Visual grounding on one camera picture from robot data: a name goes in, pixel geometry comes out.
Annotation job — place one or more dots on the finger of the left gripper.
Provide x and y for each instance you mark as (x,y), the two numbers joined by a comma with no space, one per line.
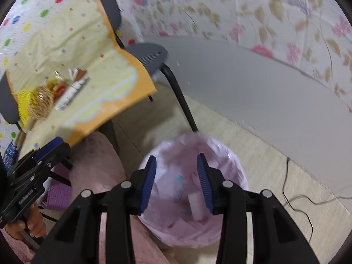
(43,151)
(60,172)

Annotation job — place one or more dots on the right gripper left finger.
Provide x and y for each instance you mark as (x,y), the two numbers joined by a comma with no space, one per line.
(75,237)

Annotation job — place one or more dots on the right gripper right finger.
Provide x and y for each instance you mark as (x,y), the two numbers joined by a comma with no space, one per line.
(276,237)

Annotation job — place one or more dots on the yellow mesh net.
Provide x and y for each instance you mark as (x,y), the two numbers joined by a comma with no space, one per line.
(23,99)

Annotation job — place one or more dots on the white brown napkin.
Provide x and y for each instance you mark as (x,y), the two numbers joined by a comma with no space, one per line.
(70,93)

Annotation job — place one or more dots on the clear plastic wrapper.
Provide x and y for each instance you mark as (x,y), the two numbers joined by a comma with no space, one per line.
(57,79)

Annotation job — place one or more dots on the brown paper scrap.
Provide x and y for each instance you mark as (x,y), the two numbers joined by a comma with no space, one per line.
(79,74)

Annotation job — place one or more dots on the red orange snack wrapper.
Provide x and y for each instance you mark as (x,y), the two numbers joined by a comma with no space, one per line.
(59,90)

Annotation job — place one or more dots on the pink lined trash bin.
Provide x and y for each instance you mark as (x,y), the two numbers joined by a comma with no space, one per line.
(168,215)

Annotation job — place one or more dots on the person's left hand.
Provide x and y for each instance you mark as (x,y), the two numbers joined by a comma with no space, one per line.
(35,224)

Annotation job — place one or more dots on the white foam block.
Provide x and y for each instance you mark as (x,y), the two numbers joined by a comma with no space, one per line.
(198,206)

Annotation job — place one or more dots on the yellow striped seat cover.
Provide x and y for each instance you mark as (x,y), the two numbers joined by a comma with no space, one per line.
(79,36)

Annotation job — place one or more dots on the grey black chair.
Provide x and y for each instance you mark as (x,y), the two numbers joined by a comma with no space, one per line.
(152,57)

